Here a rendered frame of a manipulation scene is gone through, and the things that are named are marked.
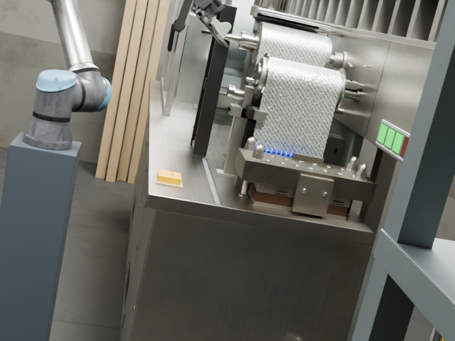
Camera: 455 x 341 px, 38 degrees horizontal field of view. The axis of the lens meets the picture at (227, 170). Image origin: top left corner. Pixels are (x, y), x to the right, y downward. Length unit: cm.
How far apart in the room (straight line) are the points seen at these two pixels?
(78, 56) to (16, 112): 331
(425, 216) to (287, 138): 141
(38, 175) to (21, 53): 339
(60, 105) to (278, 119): 67
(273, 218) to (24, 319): 90
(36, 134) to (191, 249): 61
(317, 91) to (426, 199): 141
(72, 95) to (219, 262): 69
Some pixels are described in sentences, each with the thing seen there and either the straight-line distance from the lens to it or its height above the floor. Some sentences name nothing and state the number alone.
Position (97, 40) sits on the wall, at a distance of 538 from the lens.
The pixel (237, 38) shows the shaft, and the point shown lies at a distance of 232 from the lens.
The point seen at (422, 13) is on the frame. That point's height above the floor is 153.
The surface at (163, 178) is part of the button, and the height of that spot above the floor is 92.
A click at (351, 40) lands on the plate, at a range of 240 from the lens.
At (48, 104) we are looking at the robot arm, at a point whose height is 104.
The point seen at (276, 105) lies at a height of 117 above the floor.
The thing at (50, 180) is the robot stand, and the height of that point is 81.
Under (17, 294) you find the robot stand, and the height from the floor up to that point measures 42.
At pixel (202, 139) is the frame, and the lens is 240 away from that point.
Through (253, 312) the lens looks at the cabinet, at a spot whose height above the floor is 60.
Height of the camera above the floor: 143
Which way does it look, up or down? 13 degrees down
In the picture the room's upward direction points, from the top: 12 degrees clockwise
